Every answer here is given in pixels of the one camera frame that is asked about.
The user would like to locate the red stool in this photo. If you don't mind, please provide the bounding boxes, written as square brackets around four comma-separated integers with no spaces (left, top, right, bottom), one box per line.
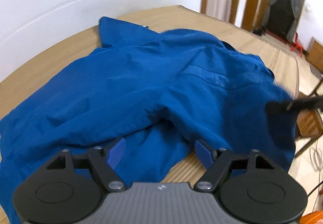
[290,33,304,58]

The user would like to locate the blue jacket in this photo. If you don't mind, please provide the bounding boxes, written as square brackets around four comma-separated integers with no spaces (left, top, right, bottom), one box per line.
[0,16,298,224]

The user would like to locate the wooden chair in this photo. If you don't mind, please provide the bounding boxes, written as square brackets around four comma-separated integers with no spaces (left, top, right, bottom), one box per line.
[293,78,323,159]

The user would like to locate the orange stool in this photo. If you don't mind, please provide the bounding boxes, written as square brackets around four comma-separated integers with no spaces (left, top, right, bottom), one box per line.
[299,211,323,224]

